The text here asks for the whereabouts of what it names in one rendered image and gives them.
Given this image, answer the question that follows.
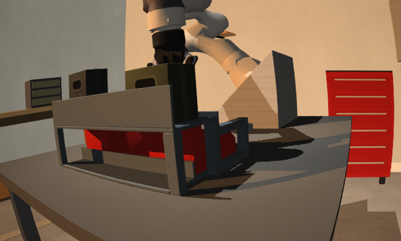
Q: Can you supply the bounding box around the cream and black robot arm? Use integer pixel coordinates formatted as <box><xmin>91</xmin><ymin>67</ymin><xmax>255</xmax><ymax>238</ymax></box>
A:
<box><xmin>143</xmin><ymin>0</ymin><xmax>261</xmax><ymax>88</ymax></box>

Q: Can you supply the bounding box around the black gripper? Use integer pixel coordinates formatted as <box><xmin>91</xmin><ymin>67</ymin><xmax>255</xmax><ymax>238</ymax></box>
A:
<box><xmin>147</xmin><ymin>29</ymin><xmax>198</xmax><ymax>67</ymax></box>

